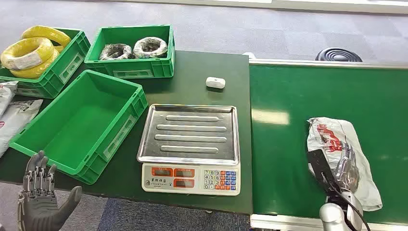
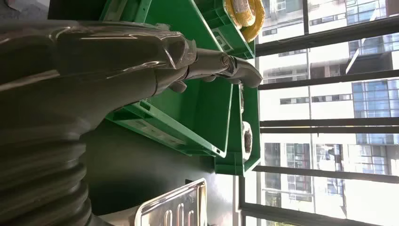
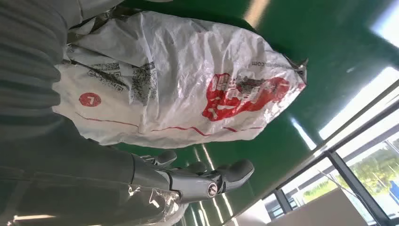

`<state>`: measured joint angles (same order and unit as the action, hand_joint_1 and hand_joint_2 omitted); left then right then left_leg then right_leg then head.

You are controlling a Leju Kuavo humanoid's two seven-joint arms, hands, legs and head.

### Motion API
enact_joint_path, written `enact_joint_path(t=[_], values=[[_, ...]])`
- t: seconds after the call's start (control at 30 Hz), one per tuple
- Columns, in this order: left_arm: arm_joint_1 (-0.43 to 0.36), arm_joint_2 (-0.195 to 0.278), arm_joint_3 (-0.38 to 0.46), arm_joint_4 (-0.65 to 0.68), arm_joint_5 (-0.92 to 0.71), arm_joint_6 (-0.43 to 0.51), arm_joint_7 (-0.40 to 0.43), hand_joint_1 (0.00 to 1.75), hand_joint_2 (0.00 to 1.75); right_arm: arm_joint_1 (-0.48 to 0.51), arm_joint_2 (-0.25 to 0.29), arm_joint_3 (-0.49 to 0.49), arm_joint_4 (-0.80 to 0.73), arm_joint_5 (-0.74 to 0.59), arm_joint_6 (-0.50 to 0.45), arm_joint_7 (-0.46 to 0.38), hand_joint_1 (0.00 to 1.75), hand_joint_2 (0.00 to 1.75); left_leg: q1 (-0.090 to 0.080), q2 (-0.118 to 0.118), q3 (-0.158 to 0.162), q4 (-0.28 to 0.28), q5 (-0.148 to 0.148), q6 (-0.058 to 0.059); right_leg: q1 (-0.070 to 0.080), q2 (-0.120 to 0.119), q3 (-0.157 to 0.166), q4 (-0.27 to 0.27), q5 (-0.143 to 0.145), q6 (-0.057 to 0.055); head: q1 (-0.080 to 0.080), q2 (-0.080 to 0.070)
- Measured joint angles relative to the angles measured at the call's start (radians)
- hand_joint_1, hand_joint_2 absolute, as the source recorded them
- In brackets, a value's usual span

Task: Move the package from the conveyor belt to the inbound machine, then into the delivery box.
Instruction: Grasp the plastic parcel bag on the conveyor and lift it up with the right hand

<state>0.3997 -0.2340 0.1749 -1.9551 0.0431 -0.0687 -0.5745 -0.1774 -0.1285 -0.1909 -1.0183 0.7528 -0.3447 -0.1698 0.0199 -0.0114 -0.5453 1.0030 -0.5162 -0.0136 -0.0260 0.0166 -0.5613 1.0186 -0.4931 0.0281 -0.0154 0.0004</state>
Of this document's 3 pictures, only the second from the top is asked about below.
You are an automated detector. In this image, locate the green crate holding cable coils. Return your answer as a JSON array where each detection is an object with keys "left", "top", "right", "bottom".
[{"left": 193, "top": 0, "right": 256, "bottom": 60}]

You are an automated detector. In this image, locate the large empty green crate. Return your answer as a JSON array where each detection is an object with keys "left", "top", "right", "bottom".
[{"left": 99, "top": 0, "right": 234, "bottom": 159}]

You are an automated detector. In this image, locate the dark window frame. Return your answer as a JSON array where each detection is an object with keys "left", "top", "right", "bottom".
[{"left": 238, "top": 0, "right": 399, "bottom": 226}]

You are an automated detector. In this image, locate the white and brown package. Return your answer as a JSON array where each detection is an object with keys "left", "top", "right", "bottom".
[{"left": 242, "top": 121, "right": 253, "bottom": 163}]

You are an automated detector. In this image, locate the yellow cable coil with label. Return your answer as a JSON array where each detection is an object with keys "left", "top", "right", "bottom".
[{"left": 224, "top": 0, "right": 258, "bottom": 28}]

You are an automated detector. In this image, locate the shiny metal tray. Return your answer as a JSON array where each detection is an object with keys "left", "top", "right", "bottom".
[{"left": 134, "top": 178, "right": 208, "bottom": 226}]

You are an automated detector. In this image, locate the green crate holding a package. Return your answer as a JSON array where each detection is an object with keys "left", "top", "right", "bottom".
[{"left": 214, "top": 83, "right": 261, "bottom": 177}]

